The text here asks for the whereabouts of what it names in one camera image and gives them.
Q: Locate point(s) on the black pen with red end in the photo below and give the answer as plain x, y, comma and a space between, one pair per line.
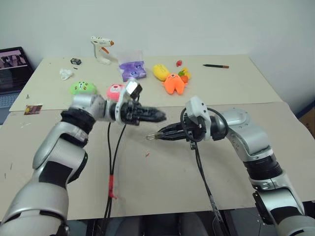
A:
215, 66

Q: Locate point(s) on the purple plush in plastic bag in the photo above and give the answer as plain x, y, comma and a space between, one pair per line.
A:
133, 68

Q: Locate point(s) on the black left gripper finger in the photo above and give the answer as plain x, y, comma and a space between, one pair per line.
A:
153, 111
153, 119

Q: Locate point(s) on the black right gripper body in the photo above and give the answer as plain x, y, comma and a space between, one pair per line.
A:
190, 129

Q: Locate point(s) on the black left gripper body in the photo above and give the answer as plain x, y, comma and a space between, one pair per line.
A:
130, 113

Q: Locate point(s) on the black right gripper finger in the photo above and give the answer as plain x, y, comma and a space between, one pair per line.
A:
172, 137
172, 129

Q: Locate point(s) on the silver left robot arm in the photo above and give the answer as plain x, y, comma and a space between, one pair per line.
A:
49, 157

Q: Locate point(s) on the brass padlock with silver shackle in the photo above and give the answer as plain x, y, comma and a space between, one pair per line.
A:
148, 137

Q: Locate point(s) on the small picture card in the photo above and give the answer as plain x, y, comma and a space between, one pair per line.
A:
33, 109

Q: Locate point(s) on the pink plush toy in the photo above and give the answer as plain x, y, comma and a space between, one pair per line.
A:
114, 92

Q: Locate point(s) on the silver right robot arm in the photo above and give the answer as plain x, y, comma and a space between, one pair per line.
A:
246, 132

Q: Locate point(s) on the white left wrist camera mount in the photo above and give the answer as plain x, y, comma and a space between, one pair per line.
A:
121, 98

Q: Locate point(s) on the white hot glue gun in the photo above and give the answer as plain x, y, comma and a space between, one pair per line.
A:
99, 49

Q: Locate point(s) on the crumpled white tissue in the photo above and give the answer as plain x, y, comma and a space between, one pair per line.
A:
66, 73

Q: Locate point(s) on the green bear plush toy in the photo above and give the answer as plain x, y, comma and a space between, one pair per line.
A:
82, 88

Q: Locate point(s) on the small yellow green plush toy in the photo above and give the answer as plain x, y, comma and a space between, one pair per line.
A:
184, 73

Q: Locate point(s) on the grey laptop computer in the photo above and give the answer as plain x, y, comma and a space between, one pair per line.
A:
11, 73

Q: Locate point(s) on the small black box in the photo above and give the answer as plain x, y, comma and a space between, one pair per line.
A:
75, 61

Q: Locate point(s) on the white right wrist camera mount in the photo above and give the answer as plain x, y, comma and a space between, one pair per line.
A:
197, 105

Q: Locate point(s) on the brown cardboard box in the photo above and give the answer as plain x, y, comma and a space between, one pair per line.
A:
307, 123

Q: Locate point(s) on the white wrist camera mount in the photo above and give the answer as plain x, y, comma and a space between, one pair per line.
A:
197, 105
121, 98

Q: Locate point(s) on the small red toy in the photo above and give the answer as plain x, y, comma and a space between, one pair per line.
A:
179, 63

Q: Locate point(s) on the orange one-eyed plush toy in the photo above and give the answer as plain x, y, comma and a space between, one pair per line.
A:
174, 84

